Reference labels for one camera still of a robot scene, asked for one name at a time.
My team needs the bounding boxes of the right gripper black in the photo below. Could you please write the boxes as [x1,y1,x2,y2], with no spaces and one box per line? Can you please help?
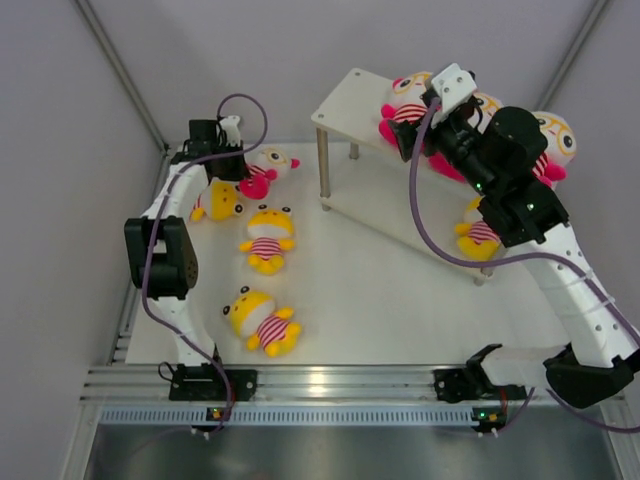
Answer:
[385,107,495,198]

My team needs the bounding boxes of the pink plush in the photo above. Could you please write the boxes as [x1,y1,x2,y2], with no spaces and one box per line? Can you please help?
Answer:
[532,111,577,189]
[237,147,301,200]
[427,92,503,184]
[378,71,433,149]

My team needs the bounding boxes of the yellow plush sideways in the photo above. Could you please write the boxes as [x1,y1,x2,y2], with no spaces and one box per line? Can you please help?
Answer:
[190,180,245,222]

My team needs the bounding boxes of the yellow plush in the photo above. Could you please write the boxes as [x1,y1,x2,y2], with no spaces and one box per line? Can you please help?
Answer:
[454,196,501,262]
[238,204,296,276]
[221,286,302,358]

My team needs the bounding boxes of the yellow plush front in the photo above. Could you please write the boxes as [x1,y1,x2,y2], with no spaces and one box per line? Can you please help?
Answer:
[221,286,302,358]

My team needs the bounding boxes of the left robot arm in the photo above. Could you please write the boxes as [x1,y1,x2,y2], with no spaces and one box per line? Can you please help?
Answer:
[124,115,247,367]

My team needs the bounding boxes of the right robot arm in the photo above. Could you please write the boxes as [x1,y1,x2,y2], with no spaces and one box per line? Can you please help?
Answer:
[390,88,639,409]

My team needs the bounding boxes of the yellow plush under shelf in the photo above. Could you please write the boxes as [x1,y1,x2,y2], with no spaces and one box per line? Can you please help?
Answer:
[454,196,501,262]

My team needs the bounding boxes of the white two-tier shelf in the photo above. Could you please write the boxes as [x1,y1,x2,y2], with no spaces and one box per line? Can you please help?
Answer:
[311,68,476,259]

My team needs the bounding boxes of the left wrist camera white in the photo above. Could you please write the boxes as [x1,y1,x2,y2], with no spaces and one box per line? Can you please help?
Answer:
[219,115,242,147]

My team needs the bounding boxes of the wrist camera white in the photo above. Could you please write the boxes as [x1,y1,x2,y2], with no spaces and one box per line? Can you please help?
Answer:
[219,115,242,147]
[428,63,478,128]

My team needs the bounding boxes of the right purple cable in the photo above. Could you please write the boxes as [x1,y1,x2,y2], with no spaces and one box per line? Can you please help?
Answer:
[408,97,640,439]

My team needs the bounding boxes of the purple cable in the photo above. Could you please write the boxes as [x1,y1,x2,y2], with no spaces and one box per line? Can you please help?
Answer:
[140,93,269,436]
[408,97,640,439]

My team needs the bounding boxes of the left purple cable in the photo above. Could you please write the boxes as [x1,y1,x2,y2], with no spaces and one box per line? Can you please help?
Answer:
[140,93,269,436]

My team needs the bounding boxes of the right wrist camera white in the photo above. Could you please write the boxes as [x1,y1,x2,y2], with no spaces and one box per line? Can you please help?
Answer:
[428,63,478,128]

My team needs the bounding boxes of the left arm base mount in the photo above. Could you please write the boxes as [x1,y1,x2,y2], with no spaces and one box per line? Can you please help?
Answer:
[169,364,258,402]

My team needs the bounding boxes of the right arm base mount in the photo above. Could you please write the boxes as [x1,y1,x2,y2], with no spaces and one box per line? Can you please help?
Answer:
[433,368,527,403]

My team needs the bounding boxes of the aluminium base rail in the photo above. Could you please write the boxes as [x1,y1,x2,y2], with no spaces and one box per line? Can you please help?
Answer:
[79,363,626,427]

